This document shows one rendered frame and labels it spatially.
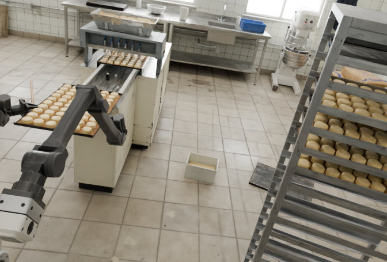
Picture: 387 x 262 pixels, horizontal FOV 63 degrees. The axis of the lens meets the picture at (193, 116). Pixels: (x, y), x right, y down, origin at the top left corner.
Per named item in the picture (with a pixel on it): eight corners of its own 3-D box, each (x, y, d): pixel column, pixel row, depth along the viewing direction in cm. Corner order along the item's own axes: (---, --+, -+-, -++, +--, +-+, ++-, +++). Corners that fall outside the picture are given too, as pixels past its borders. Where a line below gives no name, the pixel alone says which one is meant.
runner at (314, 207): (267, 194, 180) (268, 190, 178) (268, 192, 182) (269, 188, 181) (387, 235, 166) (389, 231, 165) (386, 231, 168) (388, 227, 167)
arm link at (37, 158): (18, 175, 91) (35, 177, 91) (31, 144, 97) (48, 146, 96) (33, 187, 99) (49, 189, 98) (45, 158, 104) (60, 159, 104)
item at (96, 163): (99, 144, 327) (101, 63, 286) (132, 150, 329) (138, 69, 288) (73, 190, 265) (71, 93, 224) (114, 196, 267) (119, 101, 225)
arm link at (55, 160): (76, 76, 126) (101, 78, 125) (84, 102, 135) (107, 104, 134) (17, 163, 93) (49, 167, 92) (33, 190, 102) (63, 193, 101)
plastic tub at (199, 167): (216, 170, 320) (219, 158, 313) (213, 184, 301) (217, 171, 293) (187, 164, 322) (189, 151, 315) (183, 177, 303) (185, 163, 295)
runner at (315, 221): (263, 206, 184) (264, 202, 183) (264, 203, 186) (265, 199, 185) (379, 247, 170) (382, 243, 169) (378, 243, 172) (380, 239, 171)
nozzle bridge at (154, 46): (91, 55, 316) (91, 21, 301) (162, 67, 319) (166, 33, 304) (79, 65, 287) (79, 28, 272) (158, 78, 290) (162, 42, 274)
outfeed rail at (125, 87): (154, 40, 403) (154, 34, 399) (156, 40, 403) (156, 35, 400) (112, 109, 225) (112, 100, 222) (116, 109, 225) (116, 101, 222)
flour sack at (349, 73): (337, 72, 518) (341, 63, 511) (360, 75, 525) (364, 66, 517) (362, 90, 455) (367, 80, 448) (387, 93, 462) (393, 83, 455)
